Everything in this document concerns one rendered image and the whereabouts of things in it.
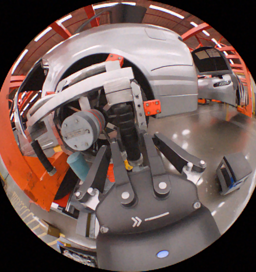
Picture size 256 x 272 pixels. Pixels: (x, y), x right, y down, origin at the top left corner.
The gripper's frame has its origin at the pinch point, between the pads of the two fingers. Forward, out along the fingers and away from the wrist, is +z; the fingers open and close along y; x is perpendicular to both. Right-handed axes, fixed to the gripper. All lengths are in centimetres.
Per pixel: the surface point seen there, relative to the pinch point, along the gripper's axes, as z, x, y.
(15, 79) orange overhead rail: 92, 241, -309
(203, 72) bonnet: 181, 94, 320
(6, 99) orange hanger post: -3, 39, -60
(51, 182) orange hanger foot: 6, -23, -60
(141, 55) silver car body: 36, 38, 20
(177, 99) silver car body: 36, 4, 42
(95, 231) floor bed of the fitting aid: -17, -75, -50
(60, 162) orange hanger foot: 24, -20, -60
